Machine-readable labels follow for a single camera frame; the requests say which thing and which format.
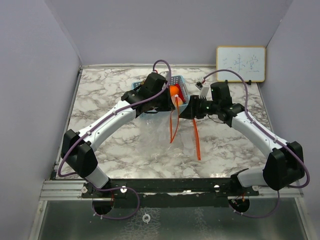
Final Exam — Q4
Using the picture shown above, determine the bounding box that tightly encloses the small whiteboard wooden frame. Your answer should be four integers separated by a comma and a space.
216, 46, 266, 83

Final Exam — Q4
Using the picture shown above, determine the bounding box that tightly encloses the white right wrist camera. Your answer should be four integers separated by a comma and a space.
195, 81, 209, 99

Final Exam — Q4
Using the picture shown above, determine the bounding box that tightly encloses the orange fruit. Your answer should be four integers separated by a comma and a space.
169, 85, 180, 97

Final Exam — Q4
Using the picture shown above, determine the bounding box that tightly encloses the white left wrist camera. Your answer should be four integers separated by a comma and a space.
159, 71, 169, 79

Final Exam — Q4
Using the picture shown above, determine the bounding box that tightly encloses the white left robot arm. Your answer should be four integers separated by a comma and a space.
61, 72, 175, 198

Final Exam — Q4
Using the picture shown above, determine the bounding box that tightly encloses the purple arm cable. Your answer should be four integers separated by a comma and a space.
57, 59, 172, 179
199, 69, 311, 219

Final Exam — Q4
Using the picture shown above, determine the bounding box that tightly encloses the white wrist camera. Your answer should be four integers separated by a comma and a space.
195, 81, 209, 99
159, 71, 169, 79

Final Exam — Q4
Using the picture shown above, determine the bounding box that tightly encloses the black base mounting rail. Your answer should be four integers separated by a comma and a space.
81, 177, 259, 209

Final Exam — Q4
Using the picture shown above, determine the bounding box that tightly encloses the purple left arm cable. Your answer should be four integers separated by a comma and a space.
57, 59, 172, 179

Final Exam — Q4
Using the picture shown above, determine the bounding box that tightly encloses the clear zip bag orange zipper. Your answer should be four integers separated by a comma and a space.
138, 94, 202, 161

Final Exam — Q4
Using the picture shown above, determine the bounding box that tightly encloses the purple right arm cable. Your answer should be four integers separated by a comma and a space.
199, 69, 311, 219

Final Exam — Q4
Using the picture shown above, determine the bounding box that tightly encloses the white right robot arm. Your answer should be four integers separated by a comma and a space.
179, 82, 305, 196

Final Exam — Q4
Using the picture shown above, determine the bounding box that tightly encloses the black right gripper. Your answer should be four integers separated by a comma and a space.
179, 95, 220, 120

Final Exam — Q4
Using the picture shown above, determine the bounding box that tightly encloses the blue plastic basket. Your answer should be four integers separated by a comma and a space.
131, 75, 190, 116

